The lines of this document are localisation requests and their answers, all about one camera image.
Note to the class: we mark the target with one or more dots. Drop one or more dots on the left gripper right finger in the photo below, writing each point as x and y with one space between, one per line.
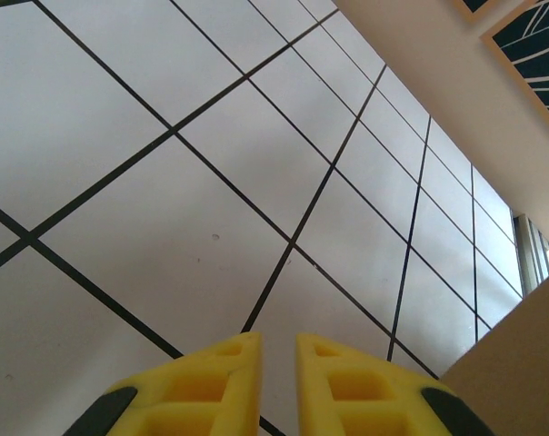
361 395

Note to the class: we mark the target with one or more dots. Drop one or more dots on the aluminium side rail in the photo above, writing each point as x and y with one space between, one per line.
533 254

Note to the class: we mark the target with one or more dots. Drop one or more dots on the brown cardboard paper box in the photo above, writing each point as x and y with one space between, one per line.
520 363

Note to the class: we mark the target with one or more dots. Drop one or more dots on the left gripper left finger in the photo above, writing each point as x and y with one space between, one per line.
197 390

